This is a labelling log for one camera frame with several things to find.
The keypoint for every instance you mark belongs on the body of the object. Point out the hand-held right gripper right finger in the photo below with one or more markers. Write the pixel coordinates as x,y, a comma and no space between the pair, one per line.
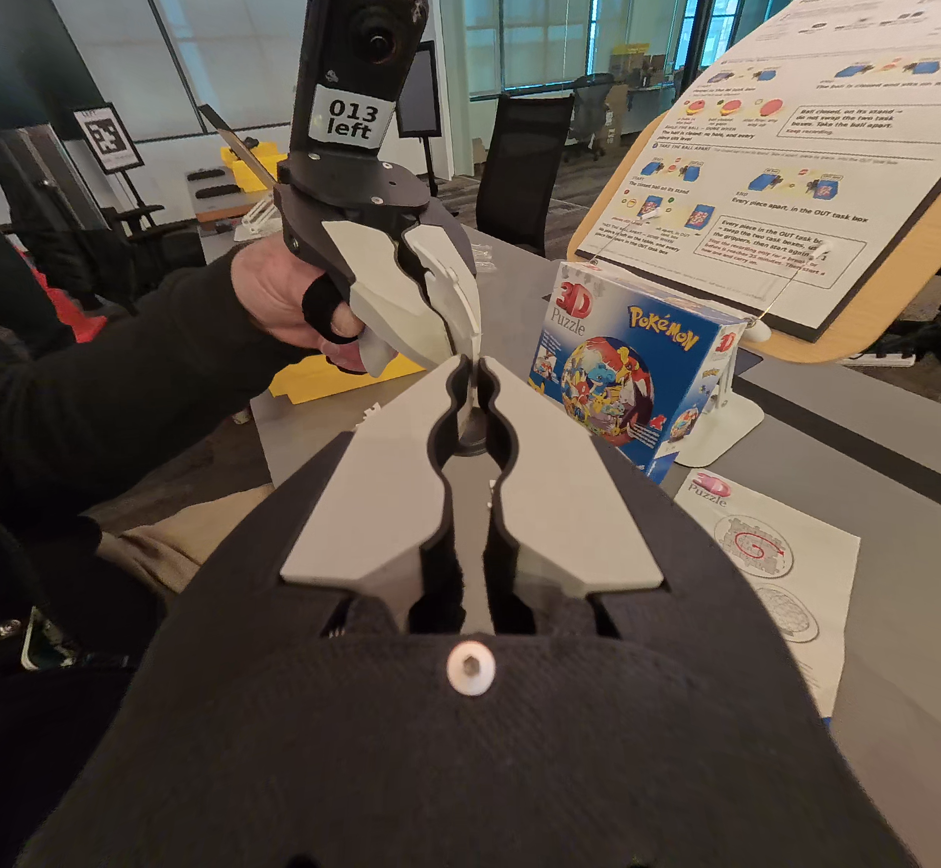
573,508

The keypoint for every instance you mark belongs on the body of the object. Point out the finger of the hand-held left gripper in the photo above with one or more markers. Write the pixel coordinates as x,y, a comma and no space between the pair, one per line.
386,295
452,280

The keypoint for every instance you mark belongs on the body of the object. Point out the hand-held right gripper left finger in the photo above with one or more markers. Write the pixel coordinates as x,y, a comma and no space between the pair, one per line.
367,508

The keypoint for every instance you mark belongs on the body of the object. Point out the white curved puzzle ball section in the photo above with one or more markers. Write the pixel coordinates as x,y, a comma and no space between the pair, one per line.
477,379

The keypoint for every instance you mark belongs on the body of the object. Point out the person's left forearm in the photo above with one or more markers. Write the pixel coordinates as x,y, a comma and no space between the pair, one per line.
147,368

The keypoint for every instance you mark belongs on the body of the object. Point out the colourful puzzle box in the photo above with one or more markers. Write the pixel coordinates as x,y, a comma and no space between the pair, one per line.
625,368

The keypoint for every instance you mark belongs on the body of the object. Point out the paper puzzle leaflet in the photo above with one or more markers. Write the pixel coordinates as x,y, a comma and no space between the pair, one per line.
809,567

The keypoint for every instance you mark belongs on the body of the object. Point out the person's left hand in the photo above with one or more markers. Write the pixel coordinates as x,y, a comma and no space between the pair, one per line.
272,287

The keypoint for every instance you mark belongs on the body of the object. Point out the black screen on pole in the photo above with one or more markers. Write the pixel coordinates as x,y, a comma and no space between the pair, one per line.
419,96

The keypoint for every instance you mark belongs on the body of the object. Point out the tilted grey board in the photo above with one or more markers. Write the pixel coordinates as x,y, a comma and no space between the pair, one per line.
242,151

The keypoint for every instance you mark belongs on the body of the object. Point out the yellow plastic bin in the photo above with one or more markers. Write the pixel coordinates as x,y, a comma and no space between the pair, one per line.
234,166
309,379

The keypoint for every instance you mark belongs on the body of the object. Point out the person's beige trousers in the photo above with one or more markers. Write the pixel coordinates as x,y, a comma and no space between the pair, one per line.
169,537

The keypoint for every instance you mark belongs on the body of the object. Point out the black armchair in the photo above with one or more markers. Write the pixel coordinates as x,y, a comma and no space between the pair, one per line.
147,236

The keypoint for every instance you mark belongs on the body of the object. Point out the black mesh office chair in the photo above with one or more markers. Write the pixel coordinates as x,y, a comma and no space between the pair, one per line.
592,111

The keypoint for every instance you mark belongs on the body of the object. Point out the small marker sign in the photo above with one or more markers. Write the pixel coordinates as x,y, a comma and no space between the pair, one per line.
106,137

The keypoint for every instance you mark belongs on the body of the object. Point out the large black television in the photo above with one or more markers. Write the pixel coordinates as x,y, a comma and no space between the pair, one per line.
44,23

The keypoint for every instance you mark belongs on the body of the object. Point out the wooden instruction board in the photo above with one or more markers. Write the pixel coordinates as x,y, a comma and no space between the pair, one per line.
809,148

